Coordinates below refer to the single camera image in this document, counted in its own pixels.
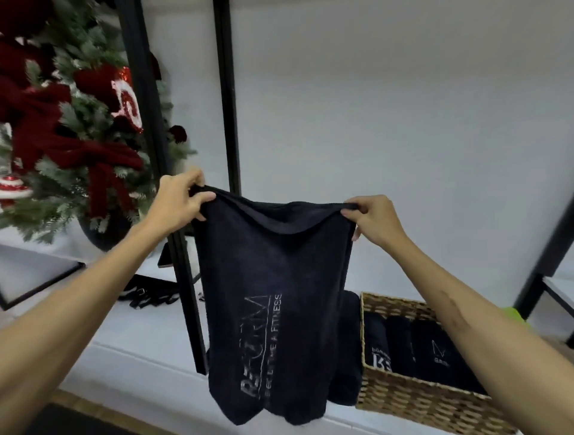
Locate person's left hand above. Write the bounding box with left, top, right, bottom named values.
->
left=143, top=168, right=217, bottom=241

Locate person's right hand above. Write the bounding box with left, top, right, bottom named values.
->
left=341, top=195, right=407, bottom=251

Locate dark navy printed towel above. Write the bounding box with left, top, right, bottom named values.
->
left=190, top=186, right=360, bottom=426

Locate person's right forearm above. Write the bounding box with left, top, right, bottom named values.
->
left=381, top=237, right=574, bottom=435

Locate person's left forearm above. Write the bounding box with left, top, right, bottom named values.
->
left=0, top=222, right=174, bottom=415

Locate black tree pot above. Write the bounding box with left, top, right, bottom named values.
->
left=78, top=211, right=136, bottom=252

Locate red white swirl ornament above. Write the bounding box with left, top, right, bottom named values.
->
left=110, top=67, right=145, bottom=134

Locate rolled dark navy towel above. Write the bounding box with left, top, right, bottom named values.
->
left=387, top=316, right=419, bottom=378
left=448, top=350, right=488, bottom=396
left=363, top=311, right=392, bottom=373
left=413, top=320, right=454, bottom=387

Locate folded dark navy towel stack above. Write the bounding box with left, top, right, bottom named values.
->
left=327, top=290, right=363, bottom=406

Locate dark red ribbon bow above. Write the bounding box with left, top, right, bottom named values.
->
left=0, top=36, right=145, bottom=220

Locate black framed white board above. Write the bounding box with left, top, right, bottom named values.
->
left=0, top=243, right=87, bottom=312

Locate frosted green christmas tree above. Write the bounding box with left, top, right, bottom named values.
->
left=0, top=0, right=199, bottom=246

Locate red white striped ornament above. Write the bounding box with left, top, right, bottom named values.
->
left=0, top=175, right=35, bottom=201

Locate woven wicker basket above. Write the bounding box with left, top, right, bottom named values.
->
left=356, top=292, right=521, bottom=435

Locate black metal rack post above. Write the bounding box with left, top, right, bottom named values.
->
left=116, top=0, right=210, bottom=376
left=213, top=0, right=243, bottom=196
left=512, top=193, right=574, bottom=320

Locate black straps bundle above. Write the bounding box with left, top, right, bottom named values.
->
left=118, top=274, right=181, bottom=311

